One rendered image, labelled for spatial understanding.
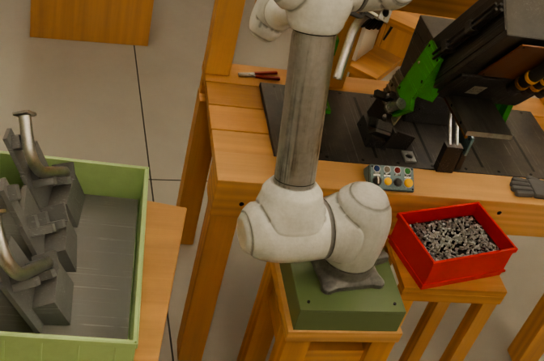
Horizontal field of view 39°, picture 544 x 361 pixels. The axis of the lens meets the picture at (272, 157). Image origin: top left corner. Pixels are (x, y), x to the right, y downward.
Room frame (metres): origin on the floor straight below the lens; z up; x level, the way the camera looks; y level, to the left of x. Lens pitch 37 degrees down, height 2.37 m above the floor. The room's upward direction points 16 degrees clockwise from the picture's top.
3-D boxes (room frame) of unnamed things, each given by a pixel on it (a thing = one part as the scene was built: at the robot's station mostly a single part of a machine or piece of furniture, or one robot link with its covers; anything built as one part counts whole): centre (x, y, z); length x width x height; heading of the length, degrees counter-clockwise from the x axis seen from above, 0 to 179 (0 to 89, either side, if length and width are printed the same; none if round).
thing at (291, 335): (1.51, -0.26, 0.83); 0.32 x 0.32 x 0.04; 18
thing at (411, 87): (2.23, -0.42, 1.17); 0.13 x 0.12 x 0.20; 107
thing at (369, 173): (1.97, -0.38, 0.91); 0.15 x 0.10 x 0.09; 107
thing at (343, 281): (1.52, -0.28, 0.96); 0.22 x 0.18 x 0.06; 118
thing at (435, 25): (2.48, -0.54, 1.07); 0.30 x 0.18 x 0.34; 107
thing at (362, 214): (1.50, -0.25, 1.10); 0.18 x 0.16 x 0.22; 117
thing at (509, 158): (2.31, -0.47, 0.89); 1.10 x 0.42 x 0.02; 107
